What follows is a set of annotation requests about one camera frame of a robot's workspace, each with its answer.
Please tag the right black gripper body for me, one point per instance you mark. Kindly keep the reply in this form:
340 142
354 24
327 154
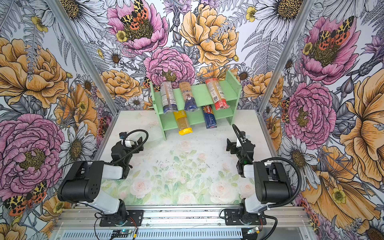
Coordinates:
235 150

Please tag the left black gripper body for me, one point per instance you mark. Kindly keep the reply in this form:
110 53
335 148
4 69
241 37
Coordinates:
131 149

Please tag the blue Barilla spaghetti box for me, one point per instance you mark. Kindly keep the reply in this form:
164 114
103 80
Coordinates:
209 117

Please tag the red white label spaghetti bag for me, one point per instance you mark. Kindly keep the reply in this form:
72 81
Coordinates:
217 94

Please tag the yellow Pastatime spaghetti bag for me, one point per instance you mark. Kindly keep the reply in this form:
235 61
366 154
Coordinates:
182 122

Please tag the yellow blue spaghetti bag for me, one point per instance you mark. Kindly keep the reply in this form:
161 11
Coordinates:
190 102

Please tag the clear grey label spaghetti bag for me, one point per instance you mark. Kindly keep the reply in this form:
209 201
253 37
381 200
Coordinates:
169 103

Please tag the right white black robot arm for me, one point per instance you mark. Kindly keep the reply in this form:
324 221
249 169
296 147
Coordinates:
271 185

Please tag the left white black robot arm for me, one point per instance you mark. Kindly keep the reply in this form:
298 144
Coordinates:
82 184

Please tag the small green circuit board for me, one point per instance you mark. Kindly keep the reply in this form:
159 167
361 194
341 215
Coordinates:
121 234

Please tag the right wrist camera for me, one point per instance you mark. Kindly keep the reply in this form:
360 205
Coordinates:
241 139

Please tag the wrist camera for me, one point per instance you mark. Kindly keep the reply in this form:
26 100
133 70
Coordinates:
241 139
123 136

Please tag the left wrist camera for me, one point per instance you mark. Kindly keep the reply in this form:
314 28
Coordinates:
123 136

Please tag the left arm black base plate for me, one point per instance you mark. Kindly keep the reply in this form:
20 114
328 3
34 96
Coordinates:
132 218

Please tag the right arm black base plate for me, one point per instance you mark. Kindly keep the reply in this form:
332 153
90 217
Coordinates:
236 217

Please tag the aluminium front rail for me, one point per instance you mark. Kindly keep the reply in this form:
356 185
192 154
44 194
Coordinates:
159 223

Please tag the right aluminium corner post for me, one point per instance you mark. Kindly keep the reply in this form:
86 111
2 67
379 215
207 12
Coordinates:
291 40

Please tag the aluminium corner post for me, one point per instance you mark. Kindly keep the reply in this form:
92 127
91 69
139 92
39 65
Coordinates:
70 32
291 40

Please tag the left aluminium corner post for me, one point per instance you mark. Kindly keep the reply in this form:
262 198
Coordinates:
70 32

